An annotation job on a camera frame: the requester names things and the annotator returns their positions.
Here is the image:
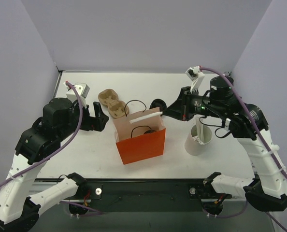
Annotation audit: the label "single white straw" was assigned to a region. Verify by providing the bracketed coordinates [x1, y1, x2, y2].
[129, 112, 163, 124]

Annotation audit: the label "orange paper bag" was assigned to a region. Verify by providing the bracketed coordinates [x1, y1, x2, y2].
[113, 108, 166, 165]

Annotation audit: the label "black cup lid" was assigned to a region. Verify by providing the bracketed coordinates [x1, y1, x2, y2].
[144, 130, 156, 134]

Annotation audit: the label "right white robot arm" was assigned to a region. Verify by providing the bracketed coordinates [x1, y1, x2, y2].
[164, 76, 287, 212]

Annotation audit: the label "stack of black lids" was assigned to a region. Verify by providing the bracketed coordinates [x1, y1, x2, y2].
[149, 99, 167, 112]

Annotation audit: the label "white wrapped straws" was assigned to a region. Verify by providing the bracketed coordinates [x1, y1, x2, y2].
[195, 116, 204, 145]

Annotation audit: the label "white straw holder cup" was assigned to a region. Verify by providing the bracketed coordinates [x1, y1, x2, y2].
[184, 125, 212, 156]

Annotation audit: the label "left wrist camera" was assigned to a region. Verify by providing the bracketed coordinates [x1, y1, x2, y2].
[64, 81, 90, 102]

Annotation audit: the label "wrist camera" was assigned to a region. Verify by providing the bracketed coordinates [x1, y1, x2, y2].
[64, 81, 90, 102]
[185, 66, 205, 93]

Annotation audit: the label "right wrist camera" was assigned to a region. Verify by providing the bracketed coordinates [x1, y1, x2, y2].
[185, 66, 205, 93]

